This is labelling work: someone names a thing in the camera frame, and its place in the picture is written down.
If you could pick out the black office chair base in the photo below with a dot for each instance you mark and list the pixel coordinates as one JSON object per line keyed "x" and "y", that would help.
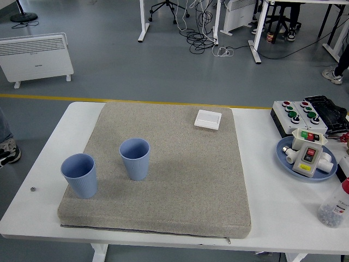
{"x": 165, "y": 3}

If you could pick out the black round stand base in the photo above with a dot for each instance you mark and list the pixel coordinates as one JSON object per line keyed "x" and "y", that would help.
{"x": 24, "y": 17}

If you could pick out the white table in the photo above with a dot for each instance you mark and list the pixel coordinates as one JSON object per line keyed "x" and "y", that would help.
{"x": 272, "y": 196}

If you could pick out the white fitting with metal end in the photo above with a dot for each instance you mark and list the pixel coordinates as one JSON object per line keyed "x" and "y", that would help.
{"x": 291, "y": 157}

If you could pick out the blue plate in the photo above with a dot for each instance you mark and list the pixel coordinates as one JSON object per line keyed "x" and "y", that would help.
{"x": 313, "y": 178}

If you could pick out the black stool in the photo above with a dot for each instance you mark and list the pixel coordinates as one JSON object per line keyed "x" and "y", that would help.
{"x": 280, "y": 16}

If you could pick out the white button control box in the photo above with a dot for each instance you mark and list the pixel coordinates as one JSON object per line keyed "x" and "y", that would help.
{"x": 321, "y": 126}
{"x": 280, "y": 114}

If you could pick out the beige red-black push-button switch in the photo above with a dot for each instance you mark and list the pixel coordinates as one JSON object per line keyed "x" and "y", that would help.
{"x": 306, "y": 161}

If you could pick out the small white panel heater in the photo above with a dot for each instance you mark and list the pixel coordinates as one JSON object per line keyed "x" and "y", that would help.
{"x": 237, "y": 17}

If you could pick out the white pipe tee fitting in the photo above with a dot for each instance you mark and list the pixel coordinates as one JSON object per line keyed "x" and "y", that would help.
{"x": 325, "y": 163}

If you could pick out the clear bottle with red cap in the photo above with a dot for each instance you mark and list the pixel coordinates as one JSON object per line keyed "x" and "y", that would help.
{"x": 332, "y": 210}

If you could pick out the grey-brown cushion mat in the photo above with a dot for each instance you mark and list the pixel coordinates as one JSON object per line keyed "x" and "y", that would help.
{"x": 169, "y": 177}

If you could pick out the seated person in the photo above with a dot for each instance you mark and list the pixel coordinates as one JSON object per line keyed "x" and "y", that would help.
{"x": 291, "y": 34}

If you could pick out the cream green-red button switch box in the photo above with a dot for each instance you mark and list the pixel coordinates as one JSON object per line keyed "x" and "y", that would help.
{"x": 297, "y": 139}

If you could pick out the black plastic tray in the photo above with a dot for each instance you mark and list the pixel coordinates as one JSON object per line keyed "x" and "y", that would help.
{"x": 330, "y": 112}

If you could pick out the large white panel heater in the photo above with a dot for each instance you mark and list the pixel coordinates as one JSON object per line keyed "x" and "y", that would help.
{"x": 35, "y": 60}

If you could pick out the blue ribbed plastic cup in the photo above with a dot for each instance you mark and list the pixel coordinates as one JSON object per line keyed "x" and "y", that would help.
{"x": 81, "y": 180}
{"x": 135, "y": 166}

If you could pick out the white wall switch panel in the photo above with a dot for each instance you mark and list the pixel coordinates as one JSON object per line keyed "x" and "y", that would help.
{"x": 207, "y": 119}

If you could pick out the white desk leg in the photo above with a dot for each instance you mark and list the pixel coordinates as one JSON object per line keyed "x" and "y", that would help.
{"x": 142, "y": 16}
{"x": 257, "y": 32}
{"x": 217, "y": 21}
{"x": 331, "y": 49}

